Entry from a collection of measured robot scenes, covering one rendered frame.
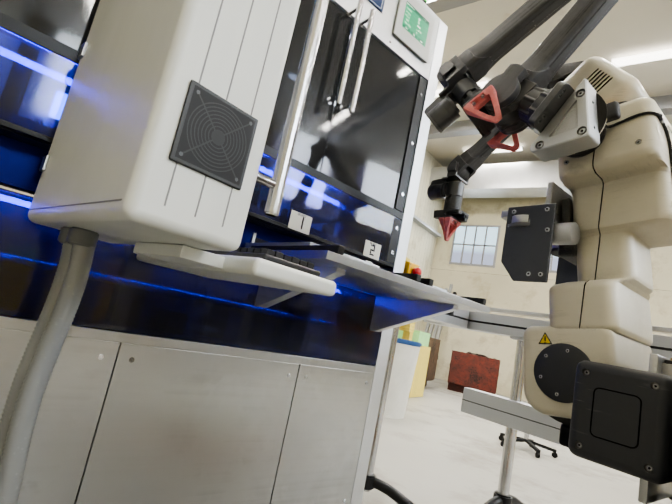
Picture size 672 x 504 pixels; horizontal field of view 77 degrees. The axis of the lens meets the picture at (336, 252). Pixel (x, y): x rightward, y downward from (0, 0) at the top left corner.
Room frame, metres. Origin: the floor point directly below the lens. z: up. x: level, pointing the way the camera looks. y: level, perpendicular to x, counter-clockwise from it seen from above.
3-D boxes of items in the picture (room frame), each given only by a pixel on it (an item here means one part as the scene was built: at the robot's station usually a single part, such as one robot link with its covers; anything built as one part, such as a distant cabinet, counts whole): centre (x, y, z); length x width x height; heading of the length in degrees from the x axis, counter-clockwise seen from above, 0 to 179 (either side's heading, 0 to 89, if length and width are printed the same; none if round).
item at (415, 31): (1.54, -0.12, 1.96); 0.21 x 0.01 x 0.21; 129
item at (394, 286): (1.32, -0.10, 0.87); 0.70 x 0.48 x 0.02; 129
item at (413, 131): (1.63, -0.21, 1.40); 0.05 x 0.01 x 0.80; 129
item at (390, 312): (1.48, -0.30, 0.79); 0.34 x 0.03 x 0.13; 39
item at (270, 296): (1.16, 0.09, 0.79); 0.34 x 0.03 x 0.13; 39
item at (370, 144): (1.51, -0.06, 1.50); 0.43 x 0.01 x 0.59; 129
